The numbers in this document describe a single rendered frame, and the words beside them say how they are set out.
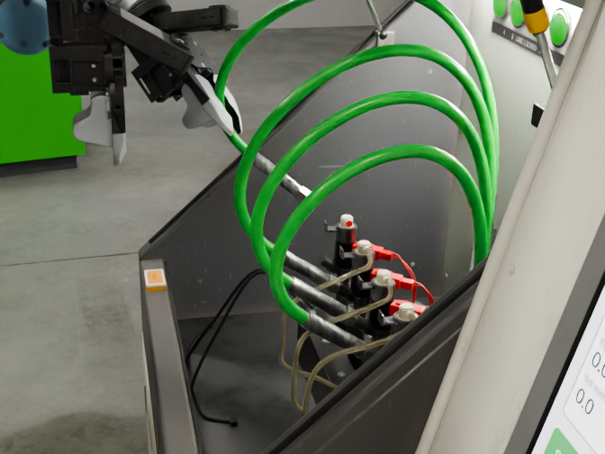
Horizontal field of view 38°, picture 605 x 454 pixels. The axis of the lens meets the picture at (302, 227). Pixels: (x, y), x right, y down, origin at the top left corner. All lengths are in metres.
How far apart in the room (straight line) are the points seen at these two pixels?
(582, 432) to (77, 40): 0.67
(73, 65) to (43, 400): 1.92
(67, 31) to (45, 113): 3.45
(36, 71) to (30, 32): 3.24
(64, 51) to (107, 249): 2.75
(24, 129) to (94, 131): 3.43
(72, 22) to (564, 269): 0.59
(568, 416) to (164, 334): 0.71
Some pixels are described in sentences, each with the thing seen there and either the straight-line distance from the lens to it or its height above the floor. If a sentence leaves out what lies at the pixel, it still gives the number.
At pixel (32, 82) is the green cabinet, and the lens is 4.41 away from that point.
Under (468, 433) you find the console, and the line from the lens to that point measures 0.82.
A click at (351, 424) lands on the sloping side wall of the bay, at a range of 0.87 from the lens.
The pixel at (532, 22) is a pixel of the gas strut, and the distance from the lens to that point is 0.79.
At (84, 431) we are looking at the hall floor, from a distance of 2.69.
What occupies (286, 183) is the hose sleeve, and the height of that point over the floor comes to 1.16.
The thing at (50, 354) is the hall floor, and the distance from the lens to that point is 3.05.
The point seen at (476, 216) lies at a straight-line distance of 0.92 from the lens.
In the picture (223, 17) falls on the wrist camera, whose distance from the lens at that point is 1.20.
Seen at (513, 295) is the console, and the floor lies 1.25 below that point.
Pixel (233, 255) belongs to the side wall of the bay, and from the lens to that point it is 1.49.
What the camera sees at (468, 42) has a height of 1.36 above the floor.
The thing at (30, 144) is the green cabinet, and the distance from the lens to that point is 4.50.
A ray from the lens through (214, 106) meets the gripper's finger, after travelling 1.19.
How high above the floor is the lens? 1.61
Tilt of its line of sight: 24 degrees down
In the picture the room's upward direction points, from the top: 2 degrees clockwise
